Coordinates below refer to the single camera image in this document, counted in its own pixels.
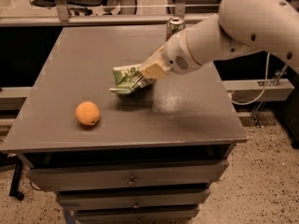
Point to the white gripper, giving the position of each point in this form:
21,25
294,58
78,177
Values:
176,54

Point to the green jalapeno chip bag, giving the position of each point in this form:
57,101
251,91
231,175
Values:
129,80

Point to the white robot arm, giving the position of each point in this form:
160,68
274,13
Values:
240,28

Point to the orange fruit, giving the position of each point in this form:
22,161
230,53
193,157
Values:
87,113

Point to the grey drawer cabinet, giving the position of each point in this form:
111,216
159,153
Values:
151,155

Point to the black caster leg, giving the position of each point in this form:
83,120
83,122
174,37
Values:
6,161

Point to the metal railing frame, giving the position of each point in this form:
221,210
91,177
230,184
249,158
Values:
21,13

